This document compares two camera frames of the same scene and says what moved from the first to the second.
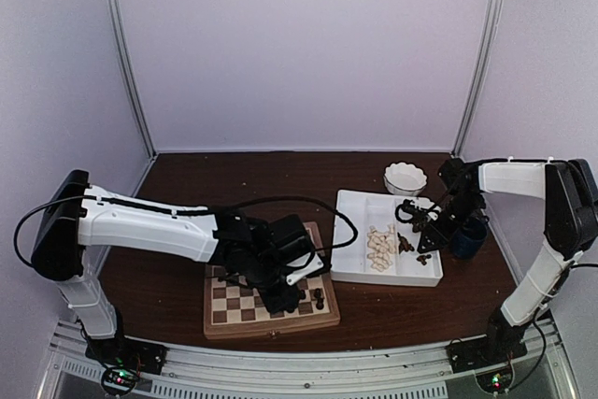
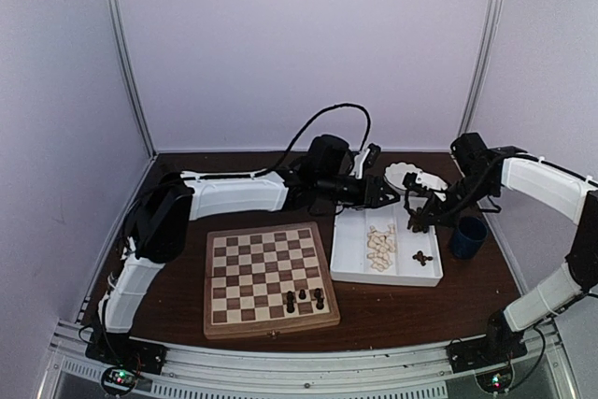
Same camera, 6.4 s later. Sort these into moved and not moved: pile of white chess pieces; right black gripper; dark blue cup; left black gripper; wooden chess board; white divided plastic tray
Moved: right black gripper; left black gripper
Not moved: white divided plastic tray; dark blue cup; pile of white chess pieces; wooden chess board
